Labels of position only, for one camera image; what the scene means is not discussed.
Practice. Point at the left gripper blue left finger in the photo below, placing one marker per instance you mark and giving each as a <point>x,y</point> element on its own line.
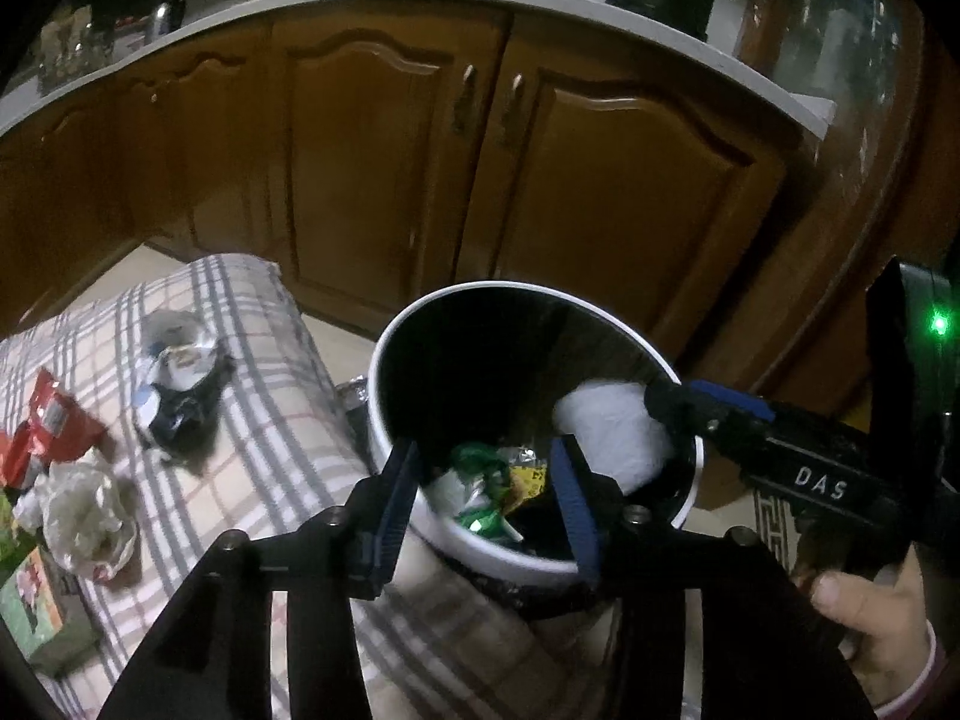
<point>379,509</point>

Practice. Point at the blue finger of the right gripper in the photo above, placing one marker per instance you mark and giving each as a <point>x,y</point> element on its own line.
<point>733,423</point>

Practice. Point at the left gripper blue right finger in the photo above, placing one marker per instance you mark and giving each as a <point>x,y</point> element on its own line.
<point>589,504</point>

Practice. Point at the green drink pouch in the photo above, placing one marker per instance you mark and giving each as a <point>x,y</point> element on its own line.
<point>485,485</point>

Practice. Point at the dark silver wrapper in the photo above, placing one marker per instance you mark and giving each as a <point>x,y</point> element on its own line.
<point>182,371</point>

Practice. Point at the red snack packet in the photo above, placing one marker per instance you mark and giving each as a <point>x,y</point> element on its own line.
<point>57,429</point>

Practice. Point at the white round trash bin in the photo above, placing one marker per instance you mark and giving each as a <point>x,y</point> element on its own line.
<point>485,363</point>

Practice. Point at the right hand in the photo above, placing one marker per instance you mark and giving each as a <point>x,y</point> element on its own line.
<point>899,655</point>

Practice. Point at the plaid checkered cloth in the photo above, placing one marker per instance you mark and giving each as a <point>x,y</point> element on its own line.
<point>431,646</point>

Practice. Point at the white crumpled plastic bag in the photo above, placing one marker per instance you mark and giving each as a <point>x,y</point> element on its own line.
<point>79,511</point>

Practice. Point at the green carton box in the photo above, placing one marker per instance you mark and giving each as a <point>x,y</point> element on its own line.
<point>45,614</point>

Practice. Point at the brown wooden base cabinets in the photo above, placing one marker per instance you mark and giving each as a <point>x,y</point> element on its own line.
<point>380,149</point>

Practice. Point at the steel electric kettle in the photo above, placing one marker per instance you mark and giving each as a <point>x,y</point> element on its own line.
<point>165,18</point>

